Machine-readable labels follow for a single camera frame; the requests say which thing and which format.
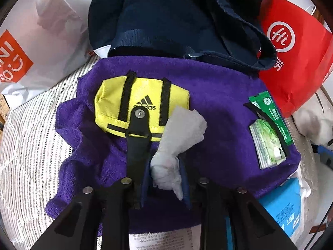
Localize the pale green wipes pack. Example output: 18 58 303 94
249 120 287 169

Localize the black strip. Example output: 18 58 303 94
243 101 290 159

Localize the blue tissue pack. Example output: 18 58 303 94
225 178 303 250

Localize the small patterned box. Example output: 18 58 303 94
0 94 12 131

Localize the red paper bag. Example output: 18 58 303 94
256 0 333 119

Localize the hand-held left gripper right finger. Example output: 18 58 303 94
181 156 299 250

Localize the yellow pouch with black straps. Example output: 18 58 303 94
94 71 190 142

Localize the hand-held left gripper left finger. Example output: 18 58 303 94
30 106 153 250

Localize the newspaper sheet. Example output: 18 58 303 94
129 228 202 250

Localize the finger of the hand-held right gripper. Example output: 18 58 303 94
311 142 333 166

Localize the light grey drawstring bag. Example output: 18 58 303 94
291 83 333 146

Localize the navy blue fabric bag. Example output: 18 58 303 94
88 0 279 71

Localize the white tissue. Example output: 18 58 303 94
150 106 208 201

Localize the green printed packet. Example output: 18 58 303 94
248 90 294 145

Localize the white plastic shopping bag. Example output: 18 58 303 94
0 0 94 110

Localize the striped bed sheet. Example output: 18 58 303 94
0 57 320 250

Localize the black cable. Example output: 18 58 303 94
308 211 329 250

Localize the purple towel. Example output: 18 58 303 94
45 55 302 235

